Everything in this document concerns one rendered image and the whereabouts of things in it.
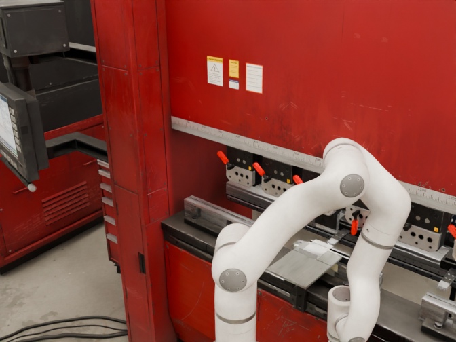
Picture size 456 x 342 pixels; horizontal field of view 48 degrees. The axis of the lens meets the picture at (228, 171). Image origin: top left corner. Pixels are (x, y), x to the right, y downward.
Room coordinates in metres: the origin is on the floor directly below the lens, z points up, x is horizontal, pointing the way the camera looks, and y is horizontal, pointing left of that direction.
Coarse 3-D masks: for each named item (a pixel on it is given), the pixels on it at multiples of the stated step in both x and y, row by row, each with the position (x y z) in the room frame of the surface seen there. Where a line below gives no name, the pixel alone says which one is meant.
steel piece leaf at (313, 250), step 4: (312, 244) 1.83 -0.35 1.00; (316, 244) 1.82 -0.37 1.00; (300, 248) 1.77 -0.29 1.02; (304, 248) 1.79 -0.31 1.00; (308, 248) 1.79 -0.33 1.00; (312, 248) 1.79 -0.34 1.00; (316, 248) 1.79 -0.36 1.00; (320, 248) 1.79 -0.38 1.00; (324, 248) 1.79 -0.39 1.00; (328, 248) 1.79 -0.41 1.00; (300, 252) 1.77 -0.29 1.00; (304, 252) 1.75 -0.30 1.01; (308, 252) 1.74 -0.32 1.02; (312, 252) 1.76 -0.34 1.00; (316, 252) 1.76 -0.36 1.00; (320, 252) 1.76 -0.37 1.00; (324, 252) 1.76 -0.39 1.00; (312, 256) 1.73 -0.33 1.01; (316, 256) 1.72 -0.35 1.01
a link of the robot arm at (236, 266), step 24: (336, 168) 1.09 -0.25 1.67; (360, 168) 1.08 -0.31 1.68; (288, 192) 1.17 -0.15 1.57; (312, 192) 1.11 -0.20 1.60; (336, 192) 1.06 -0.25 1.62; (360, 192) 1.06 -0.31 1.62; (264, 216) 1.16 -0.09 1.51; (288, 216) 1.13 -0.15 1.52; (312, 216) 1.13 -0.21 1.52; (240, 240) 1.13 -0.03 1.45; (264, 240) 1.12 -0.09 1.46; (216, 264) 1.11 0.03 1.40; (240, 264) 1.09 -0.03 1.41; (264, 264) 1.11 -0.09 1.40; (240, 288) 1.08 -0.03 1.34
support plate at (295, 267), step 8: (296, 248) 1.80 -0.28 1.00; (288, 256) 1.74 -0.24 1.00; (296, 256) 1.74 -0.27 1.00; (304, 256) 1.74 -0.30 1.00; (320, 256) 1.74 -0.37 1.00; (328, 256) 1.74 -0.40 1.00; (336, 256) 1.74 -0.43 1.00; (280, 264) 1.69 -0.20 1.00; (288, 264) 1.69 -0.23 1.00; (296, 264) 1.69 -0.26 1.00; (304, 264) 1.69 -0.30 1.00; (312, 264) 1.69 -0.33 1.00; (320, 264) 1.68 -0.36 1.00; (328, 264) 1.68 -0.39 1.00; (272, 272) 1.64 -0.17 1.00; (280, 272) 1.63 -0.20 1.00; (288, 272) 1.63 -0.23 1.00; (296, 272) 1.63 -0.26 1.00; (304, 272) 1.63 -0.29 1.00; (312, 272) 1.63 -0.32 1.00; (320, 272) 1.63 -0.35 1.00; (288, 280) 1.59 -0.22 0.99; (296, 280) 1.58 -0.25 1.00; (304, 280) 1.58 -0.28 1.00; (312, 280) 1.58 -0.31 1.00; (304, 288) 1.54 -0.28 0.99
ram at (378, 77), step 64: (192, 0) 2.23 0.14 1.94; (256, 0) 2.00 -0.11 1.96; (320, 0) 1.82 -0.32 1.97; (384, 0) 1.67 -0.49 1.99; (448, 0) 1.55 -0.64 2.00; (192, 64) 2.24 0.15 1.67; (320, 64) 1.81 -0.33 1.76; (384, 64) 1.66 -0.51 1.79; (448, 64) 1.53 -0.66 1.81; (256, 128) 2.00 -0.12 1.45; (320, 128) 1.80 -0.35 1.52; (384, 128) 1.64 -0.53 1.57; (448, 128) 1.51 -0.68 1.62; (448, 192) 1.48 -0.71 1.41
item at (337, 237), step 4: (344, 216) 2.00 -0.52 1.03; (340, 220) 1.98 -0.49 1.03; (344, 220) 1.97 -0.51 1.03; (340, 224) 1.96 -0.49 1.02; (344, 224) 1.95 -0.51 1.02; (348, 224) 1.95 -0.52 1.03; (340, 228) 1.96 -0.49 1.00; (344, 228) 1.95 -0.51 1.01; (348, 228) 1.94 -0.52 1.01; (360, 228) 1.92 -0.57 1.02; (340, 232) 1.92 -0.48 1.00; (344, 232) 1.92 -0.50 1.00; (348, 232) 1.92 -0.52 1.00; (360, 232) 1.91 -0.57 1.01; (336, 236) 1.88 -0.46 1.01; (340, 236) 1.88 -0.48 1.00; (344, 236) 1.89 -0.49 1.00; (356, 236) 1.91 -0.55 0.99; (328, 240) 1.85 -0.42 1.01; (332, 240) 1.85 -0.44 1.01; (336, 240) 1.85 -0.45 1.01; (340, 240) 1.86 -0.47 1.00; (332, 244) 1.82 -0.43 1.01
